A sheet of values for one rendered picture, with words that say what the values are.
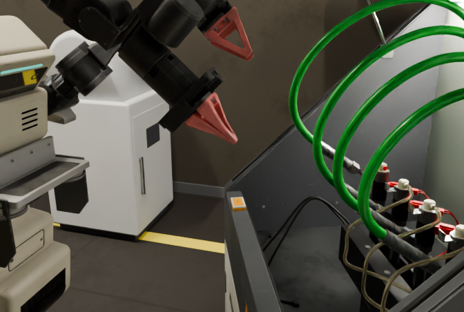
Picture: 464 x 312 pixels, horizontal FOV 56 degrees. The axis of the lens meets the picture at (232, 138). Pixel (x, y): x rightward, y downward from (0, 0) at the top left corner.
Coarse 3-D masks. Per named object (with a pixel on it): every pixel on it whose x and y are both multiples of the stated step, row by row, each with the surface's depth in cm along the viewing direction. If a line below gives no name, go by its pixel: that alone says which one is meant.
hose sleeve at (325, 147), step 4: (324, 144) 78; (324, 148) 78; (328, 148) 78; (332, 148) 79; (324, 152) 78; (328, 152) 78; (332, 152) 78; (328, 156) 79; (332, 156) 79; (344, 160) 79; (348, 160) 79; (344, 164) 79; (348, 164) 79; (348, 168) 80
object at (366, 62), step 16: (416, 32) 65; (432, 32) 66; (448, 32) 66; (384, 48) 66; (368, 64) 66; (352, 80) 66; (336, 96) 67; (320, 128) 68; (320, 144) 69; (320, 160) 70; (352, 192) 72
